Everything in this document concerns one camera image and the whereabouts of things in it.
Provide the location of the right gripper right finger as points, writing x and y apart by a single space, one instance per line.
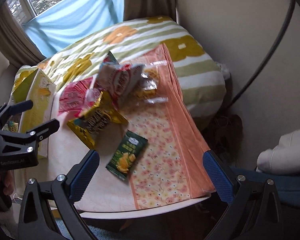
221 175

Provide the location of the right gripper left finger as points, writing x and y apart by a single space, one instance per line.
81 174

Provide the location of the dark green chips bag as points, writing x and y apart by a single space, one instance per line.
130 147

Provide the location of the gold black snack bag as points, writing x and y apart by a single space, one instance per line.
92 122

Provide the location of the clear waffle packet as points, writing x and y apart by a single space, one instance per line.
147 93

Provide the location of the red white snack bag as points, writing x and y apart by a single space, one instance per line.
118 80

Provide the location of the left hand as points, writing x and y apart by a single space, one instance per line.
8 180

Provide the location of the pink floral cloth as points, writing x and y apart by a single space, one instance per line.
170 169

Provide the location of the green cardboard box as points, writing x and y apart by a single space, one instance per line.
36 86

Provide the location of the left brown curtain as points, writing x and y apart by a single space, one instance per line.
15 45

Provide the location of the floral striped duvet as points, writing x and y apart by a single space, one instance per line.
139 41

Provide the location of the blue window cloth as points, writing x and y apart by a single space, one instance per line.
71 20

